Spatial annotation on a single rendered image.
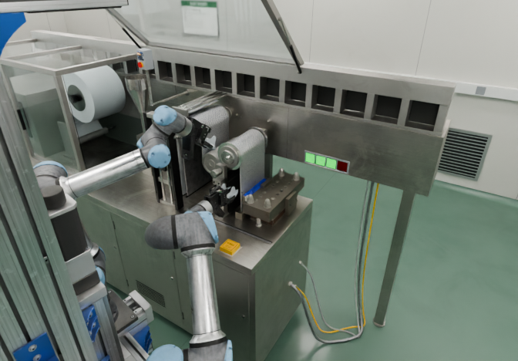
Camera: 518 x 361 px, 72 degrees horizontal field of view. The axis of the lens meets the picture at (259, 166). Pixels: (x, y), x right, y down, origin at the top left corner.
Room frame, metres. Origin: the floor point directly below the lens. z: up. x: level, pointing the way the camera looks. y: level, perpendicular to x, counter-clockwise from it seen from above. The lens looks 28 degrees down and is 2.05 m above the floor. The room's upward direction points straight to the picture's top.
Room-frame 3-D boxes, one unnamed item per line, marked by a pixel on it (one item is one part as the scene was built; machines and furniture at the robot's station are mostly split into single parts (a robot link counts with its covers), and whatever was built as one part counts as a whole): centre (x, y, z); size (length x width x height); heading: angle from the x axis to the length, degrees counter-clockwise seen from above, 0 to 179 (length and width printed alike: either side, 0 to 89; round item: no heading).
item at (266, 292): (2.13, 0.92, 0.43); 2.52 x 0.64 x 0.86; 58
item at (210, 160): (1.76, 0.19, 1.17); 0.26 x 0.12 x 0.12; 148
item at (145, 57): (1.91, 0.60, 1.66); 0.07 x 0.07 x 0.10; 49
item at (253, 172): (1.67, 0.03, 1.11); 0.23 x 0.01 x 0.18; 148
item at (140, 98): (2.07, 0.71, 1.18); 0.14 x 0.14 x 0.57
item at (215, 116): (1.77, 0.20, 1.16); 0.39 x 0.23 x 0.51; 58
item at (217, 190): (1.41, 0.21, 1.12); 0.12 x 0.08 x 0.09; 148
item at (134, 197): (2.12, 0.93, 0.88); 2.52 x 0.66 x 0.04; 58
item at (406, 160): (2.32, 0.47, 1.29); 3.10 x 0.28 x 0.30; 58
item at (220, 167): (1.58, 0.20, 1.05); 0.06 x 0.05 x 0.31; 148
